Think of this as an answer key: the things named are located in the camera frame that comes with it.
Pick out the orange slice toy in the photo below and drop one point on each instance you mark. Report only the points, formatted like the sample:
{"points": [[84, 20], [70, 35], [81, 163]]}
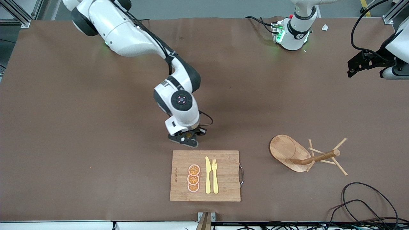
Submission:
{"points": [[194, 170], [193, 180], [193, 187]]}

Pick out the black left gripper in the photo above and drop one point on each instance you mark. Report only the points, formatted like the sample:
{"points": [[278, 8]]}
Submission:
{"points": [[379, 59]]}

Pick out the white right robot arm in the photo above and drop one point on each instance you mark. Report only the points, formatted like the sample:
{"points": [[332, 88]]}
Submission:
{"points": [[121, 35]]}

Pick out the brown table cover mat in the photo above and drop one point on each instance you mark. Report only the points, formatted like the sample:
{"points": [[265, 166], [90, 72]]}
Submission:
{"points": [[80, 127]]}

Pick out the wooden mug tree stand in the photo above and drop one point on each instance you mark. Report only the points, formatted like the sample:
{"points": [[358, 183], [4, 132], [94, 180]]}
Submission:
{"points": [[282, 150]]}

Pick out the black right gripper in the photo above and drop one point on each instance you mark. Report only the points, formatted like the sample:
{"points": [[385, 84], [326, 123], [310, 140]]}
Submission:
{"points": [[200, 131]]}

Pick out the bamboo cutting board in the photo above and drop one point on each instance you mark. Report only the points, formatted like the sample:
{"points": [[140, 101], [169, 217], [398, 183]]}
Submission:
{"points": [[227, 166]]}

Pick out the silver table edge rail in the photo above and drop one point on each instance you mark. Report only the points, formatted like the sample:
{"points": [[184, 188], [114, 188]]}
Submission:
{"points": [[64, 221]]}

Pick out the aluminium frame profile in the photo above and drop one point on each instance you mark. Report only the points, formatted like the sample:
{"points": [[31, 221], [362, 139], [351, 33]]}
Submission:
{"points": [[19, 16], [389, 19]]}

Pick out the white paper scrap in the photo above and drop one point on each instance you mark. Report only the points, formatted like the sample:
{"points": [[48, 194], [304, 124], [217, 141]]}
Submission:
{"points": [[325, 27]]}

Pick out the metal bracket with wooden post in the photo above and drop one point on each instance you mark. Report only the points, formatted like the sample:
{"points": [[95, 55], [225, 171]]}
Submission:
{"points": [[206, 220]]}

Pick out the yellow plastic knife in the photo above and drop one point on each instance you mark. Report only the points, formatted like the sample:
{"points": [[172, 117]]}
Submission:
{"points": [[208, 175]]}

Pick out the yellow plastic fork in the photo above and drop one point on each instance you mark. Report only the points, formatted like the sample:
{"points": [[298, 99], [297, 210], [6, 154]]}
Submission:
{"points": [[215, 179]]}

